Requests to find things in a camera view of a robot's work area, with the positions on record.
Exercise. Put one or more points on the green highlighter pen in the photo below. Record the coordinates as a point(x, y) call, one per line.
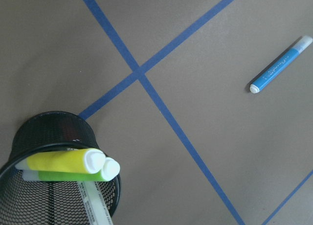
point(109, 171)

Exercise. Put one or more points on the red white marker pen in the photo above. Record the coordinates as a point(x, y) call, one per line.
point(94, 203)

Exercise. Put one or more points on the blue marker pen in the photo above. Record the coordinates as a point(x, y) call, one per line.
point(280, 64)

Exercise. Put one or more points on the yellow highlighter pen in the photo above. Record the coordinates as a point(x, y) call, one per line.
point(85, 161)

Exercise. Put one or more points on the black mesh pen cup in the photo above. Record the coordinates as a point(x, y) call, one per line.
point(44, 203)

